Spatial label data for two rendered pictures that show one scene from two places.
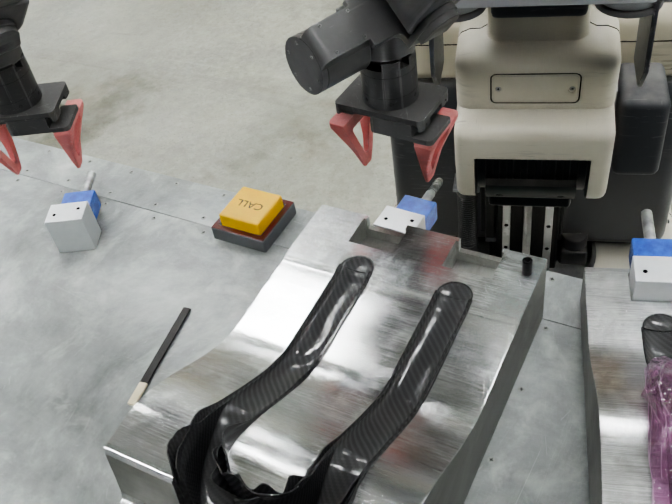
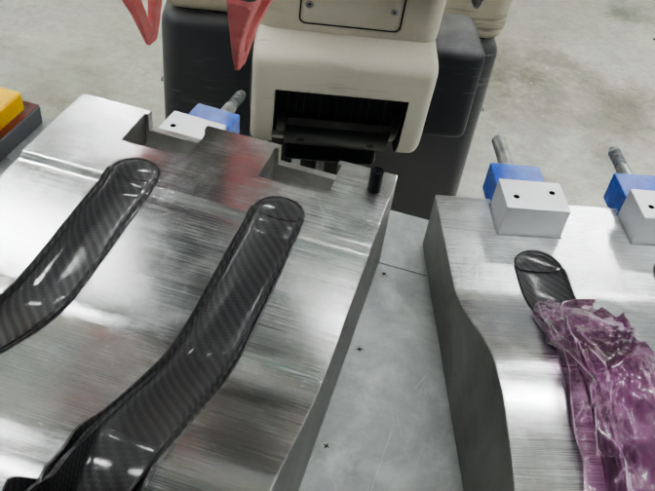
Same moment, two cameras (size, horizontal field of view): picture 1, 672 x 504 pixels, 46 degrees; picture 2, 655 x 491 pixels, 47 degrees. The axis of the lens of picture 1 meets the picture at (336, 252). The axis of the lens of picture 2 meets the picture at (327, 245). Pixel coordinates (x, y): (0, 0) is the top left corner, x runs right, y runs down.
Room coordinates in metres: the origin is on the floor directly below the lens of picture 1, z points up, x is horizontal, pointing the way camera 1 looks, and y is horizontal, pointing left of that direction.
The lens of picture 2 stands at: (0.14, 0.03, 1.23)
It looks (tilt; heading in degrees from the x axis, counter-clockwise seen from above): 42 degrees down; 335
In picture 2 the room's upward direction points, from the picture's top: 9 degrees clockwise
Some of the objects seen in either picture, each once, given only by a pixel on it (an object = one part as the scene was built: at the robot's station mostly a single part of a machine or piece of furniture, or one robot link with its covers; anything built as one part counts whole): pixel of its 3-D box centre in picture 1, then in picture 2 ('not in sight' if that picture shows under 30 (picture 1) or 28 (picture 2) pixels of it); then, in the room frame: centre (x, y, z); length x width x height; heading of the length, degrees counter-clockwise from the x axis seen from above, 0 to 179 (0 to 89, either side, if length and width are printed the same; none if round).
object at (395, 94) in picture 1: (389, 79); not in sight; (0.69, -0.09, 1.04); 0.10 x 0.07 x 0.07; 52
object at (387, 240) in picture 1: (380, 245); (168, 152); (0.62, -0.05, 0.87); 0.05 x 0.05 x 0.04; 55
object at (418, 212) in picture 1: (418, 211); (213, 126); (0.71, -0.11, 0.83); 0.13 x 0.05 x 0.05; 143
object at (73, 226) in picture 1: (81, 203); not in sight; (0.86, 0.33, 0.83); 0.13 x 0.05 x 0.05; 173
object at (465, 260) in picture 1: (474, 269); (299, 187); (0.56, -0.14, 0.87); 0.05 x 0.05 x 0.04; 55
